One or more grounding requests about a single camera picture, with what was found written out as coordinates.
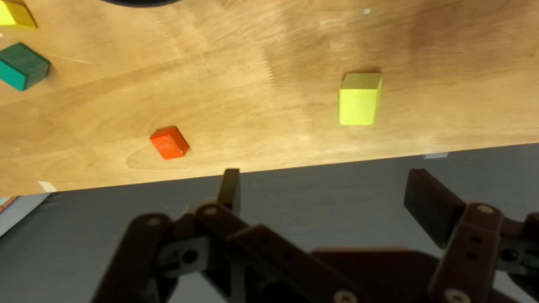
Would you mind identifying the small orange wooden block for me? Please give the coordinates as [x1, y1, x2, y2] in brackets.
[149, 125, 192, 162]

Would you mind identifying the lime yellow wooden block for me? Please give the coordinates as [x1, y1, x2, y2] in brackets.
[337, 71, 384, 128]

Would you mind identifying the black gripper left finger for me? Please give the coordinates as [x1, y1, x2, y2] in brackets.
[91, 167, 361, 303]

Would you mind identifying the green wooden cube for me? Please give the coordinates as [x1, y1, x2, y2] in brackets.
[0, 41, 53, 93]

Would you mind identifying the yellow wooden cube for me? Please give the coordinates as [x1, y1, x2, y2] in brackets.
[0, 0, 39, 32]

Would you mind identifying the white tape piece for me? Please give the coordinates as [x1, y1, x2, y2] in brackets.
[423, 150, 452, 162]

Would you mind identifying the grey fabric backdrop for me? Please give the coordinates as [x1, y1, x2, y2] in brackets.
[0, 142, 539, 303]

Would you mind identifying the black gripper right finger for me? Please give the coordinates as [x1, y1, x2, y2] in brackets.
[403, 167, 539, 303]

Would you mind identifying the black round bowl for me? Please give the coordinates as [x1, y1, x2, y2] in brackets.
[100, 0, 179, 9]

